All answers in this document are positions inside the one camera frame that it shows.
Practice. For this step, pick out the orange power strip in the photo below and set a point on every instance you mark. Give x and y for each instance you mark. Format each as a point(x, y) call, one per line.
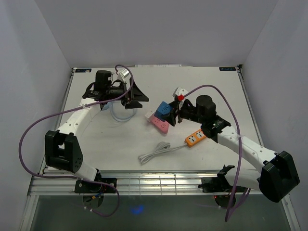
point(194, 138)

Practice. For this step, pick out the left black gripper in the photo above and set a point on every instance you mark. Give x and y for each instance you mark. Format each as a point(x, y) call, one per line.
point(136, 95)

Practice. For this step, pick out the right blue corner label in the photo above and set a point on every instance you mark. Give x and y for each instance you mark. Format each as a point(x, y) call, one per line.
point(227, 68)

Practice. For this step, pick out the pink triangular power strip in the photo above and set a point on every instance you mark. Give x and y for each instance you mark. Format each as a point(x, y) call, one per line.
point(161, 126)

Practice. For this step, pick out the blue corner label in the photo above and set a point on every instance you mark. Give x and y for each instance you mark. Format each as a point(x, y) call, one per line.
point(83, 70)
point(227, 68)

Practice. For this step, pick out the dark blue cube socket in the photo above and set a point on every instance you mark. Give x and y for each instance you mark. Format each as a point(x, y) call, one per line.
point(163, 109)

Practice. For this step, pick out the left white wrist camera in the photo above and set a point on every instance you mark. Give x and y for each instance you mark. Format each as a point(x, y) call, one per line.
point(123, 75)

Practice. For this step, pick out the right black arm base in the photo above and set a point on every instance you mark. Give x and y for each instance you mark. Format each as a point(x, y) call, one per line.
point(215, 184)

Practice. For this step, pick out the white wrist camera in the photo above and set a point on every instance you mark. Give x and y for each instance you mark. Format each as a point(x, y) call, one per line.
point(179, 94)
point(123, 75)

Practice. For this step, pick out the left blue corner label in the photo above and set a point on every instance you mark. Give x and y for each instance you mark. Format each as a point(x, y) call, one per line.
point(83, 70)

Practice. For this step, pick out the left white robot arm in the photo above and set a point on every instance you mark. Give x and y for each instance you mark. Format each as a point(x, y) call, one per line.
point(62, 149)

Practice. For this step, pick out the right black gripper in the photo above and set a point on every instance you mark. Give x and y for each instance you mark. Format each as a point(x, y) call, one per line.
point(171, 119)

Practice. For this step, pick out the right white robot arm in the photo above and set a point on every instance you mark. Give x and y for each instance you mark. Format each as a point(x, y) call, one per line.
point(274, 174)

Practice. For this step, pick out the white charger plug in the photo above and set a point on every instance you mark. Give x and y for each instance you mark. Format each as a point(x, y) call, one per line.
point(149, 114)

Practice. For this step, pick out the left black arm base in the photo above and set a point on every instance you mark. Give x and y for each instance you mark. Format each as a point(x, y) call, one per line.
point(87, 187)

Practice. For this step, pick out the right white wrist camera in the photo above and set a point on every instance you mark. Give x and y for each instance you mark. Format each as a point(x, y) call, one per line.
point(179, 94)

